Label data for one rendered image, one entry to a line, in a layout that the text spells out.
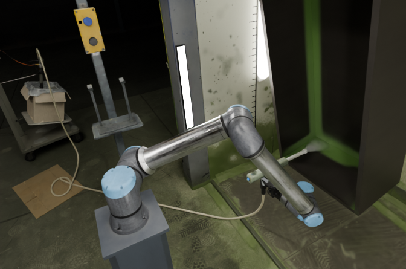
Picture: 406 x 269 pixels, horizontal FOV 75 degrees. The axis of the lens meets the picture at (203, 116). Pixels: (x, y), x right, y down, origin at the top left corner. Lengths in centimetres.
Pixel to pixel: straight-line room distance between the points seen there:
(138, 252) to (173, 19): 132
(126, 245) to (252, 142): 72
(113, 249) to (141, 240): 12
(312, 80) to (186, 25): 89
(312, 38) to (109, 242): 155
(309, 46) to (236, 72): 60
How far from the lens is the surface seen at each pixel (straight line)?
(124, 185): 124
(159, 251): 148
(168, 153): 130
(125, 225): 137
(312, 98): 197
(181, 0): 181
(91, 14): 184
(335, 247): 212
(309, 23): 174
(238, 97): 219
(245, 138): 110
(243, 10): 204
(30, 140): 362
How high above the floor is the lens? 168
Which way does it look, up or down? 28 degrees down
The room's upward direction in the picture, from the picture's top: 5 degrees counter-clockwise
